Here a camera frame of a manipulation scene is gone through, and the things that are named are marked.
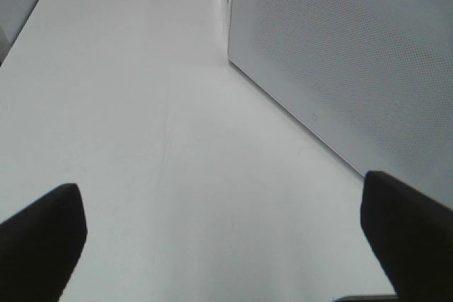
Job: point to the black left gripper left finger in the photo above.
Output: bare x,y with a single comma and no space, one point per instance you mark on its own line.
41,246

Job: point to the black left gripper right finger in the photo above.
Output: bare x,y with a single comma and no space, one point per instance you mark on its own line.
411,236

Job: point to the white microwave door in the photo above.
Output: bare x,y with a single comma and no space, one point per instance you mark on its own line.
372,79

